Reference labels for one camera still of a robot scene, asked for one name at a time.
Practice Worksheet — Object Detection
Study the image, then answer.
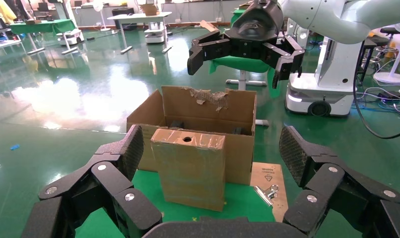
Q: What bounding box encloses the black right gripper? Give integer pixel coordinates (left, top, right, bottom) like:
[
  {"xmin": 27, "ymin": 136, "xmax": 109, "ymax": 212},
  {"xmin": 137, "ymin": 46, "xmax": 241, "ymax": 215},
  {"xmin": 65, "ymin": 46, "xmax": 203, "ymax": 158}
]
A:
[{"xmin": 187, "ymin": 0, "xmax": 306, "ymax": 89}]

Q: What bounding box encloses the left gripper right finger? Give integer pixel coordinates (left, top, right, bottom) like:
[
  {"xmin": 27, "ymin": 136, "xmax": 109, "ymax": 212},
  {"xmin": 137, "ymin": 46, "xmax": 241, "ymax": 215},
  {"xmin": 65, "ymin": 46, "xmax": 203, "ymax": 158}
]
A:
[{"xmin": 278, "ymin": 125, "xmax": 400, "ymax": 238}]

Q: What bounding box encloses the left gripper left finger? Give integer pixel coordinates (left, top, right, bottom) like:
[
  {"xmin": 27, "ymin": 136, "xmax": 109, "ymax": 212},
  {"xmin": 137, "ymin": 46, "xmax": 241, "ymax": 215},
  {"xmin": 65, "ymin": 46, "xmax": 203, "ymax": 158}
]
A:
[{"xmin": 20, "ymin": 124, "xmax": 163, "ymax": 238}]

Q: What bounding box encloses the small taped cardboard box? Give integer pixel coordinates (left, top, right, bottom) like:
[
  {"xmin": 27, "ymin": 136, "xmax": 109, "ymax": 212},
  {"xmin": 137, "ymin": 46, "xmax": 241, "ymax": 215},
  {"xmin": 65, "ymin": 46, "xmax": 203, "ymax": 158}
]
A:
[{"xmin": 150, "ymin": 128, "xmax": 226, "ymax": 213}]

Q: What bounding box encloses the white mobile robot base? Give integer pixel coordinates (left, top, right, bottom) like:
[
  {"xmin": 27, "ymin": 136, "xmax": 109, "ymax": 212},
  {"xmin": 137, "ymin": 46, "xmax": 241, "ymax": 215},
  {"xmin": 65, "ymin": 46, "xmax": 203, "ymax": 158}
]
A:
[
  {"xmin": 144, "ymin": 22, "xmax": 166, "ymax": 44},
  {"xmin": 57, "ymin": 29, "xmax": 84, "ymax": 46}
]

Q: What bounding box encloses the tan cardboard piece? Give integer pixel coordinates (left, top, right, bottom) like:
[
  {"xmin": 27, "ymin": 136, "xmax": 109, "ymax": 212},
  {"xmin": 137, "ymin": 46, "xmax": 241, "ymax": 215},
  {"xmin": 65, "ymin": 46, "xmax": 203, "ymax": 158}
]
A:
[{"xmin": 200, "ymin": 20, "xmax": 220, "ymax": 34}]

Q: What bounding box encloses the large open cardboard carton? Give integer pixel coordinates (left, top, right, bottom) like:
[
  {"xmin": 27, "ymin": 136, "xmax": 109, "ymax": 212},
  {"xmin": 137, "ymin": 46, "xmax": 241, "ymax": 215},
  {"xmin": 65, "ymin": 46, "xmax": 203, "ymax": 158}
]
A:
[{"xmin": 127, "ymin": 86, "xmax": 257, "ymax": 186}]

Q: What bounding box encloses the brown cardboard box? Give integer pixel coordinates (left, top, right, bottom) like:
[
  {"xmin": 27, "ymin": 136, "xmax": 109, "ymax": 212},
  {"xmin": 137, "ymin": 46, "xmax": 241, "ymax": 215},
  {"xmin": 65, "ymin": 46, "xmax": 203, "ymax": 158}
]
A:
[{"xmin": 140, "ymin": 3, "xmax": 160, "ymax": 16}]

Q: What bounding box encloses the green covered table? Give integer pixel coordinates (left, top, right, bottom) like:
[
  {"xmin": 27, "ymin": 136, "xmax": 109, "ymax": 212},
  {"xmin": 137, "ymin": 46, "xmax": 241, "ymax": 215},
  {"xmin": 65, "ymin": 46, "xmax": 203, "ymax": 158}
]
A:
[
  {"xmin": 9, "ymin": 19, "xmax": 77, "ymax": 55},
  {"xmin": 209, "ymin": 8, "xmax": 281, "ymax": 99}
]

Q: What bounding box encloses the silver binder clip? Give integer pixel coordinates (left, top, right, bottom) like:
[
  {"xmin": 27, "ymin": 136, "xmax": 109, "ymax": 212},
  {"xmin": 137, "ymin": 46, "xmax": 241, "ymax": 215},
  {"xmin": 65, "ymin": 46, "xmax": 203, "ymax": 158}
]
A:
[{"xmin": 254, "ymin": 184, "xmax": 279, "ymax": 207}]

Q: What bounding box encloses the white wheeled robot body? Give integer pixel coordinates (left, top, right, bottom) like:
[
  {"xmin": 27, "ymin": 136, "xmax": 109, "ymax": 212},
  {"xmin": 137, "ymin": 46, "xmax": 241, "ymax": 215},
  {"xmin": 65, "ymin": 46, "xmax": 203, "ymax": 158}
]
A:
[{"xmin": 284, "ymin": 36, "xmax": 363, "ymax": 118}]

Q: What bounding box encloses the white table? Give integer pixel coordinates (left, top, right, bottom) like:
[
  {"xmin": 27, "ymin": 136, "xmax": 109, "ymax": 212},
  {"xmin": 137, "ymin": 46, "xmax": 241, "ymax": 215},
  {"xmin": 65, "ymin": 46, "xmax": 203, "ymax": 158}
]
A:
[{"xmin": 107, "ymin": 11, "xmax": 173, "ymax": 55}]

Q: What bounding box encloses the white standing fan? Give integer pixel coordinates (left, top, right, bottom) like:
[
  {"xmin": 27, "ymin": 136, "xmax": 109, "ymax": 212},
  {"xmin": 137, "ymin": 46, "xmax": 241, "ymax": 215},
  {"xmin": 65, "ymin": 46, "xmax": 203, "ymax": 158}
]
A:
[
  {"xmin": 372, "ymin": 20, "xmax": 400, "ymax": 84},
  {"xmin": 92, "ymin": 0, "xmax": 112, "ymax": 33}
]

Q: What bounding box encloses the black stool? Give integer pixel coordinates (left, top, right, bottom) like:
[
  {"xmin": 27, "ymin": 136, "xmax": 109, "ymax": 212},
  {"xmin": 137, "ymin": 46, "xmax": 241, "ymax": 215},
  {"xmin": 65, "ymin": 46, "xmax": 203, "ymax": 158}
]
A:
[
  {"xmin": 357, "ymin": 34, "xmax": 390, "ymax": 83},
  {"xmin": 379, "ymin": 27, "xmax": 400, "ymax": 37}
]

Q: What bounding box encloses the black cabinet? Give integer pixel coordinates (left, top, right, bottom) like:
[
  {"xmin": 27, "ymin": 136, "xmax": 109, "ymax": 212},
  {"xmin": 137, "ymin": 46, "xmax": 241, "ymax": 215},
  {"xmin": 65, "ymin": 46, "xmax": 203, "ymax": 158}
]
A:
[{"xmin": 112, "ymin": 7, "xmax": 137, "ymax": 31}]

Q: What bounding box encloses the yellow garment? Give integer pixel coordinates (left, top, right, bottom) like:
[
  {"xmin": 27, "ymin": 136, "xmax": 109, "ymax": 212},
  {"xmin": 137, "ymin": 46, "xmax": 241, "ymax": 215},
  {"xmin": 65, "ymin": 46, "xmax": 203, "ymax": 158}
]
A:
[{"xmin": 0, "ymin": 0, "xmax": 17, "ymax": 24}]

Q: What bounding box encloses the floor cable tangle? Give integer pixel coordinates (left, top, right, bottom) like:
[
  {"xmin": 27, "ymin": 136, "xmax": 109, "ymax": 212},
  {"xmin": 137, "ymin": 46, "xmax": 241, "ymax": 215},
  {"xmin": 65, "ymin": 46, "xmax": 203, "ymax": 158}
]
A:
[{"xmin": 356, "ymin": 83, "xmax": 400, "ymax": 122}]

